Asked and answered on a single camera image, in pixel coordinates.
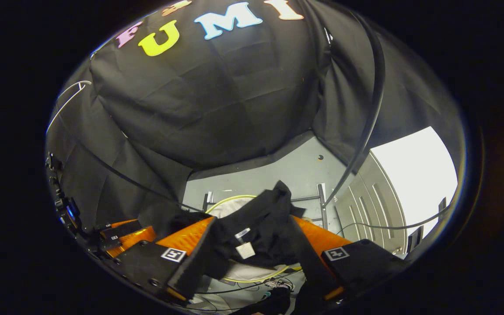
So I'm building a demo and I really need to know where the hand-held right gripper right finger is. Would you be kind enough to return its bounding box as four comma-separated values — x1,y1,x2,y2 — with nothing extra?
288,214,406,302

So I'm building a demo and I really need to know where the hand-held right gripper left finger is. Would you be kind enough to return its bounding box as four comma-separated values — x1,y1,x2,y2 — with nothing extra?
110,216,220,302

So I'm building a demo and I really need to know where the beige laundry hamper yellow rim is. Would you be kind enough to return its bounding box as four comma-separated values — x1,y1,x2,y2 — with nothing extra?
204,195,303,284

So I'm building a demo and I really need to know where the black jacket with tag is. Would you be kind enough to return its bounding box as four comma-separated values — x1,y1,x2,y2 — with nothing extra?
154,180,322,280

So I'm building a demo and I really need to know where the empty white clothes hanger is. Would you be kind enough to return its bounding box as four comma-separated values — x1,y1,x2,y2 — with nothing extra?
46,80,93,134

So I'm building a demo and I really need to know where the black and white sneaker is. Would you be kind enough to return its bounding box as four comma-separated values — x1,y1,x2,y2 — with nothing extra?
262,278,297,292

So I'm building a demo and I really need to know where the person's dark trouser leg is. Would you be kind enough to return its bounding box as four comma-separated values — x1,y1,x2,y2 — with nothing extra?
234,287,298,315

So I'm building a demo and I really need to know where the grey panelled door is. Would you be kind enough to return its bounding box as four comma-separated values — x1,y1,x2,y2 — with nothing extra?
334,151,408,255

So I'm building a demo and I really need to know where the black backdrop cloth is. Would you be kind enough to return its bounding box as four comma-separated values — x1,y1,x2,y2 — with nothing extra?
46,0,465,237

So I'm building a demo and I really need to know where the thin black floor cable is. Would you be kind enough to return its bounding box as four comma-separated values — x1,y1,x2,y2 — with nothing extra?
193,280,279,309

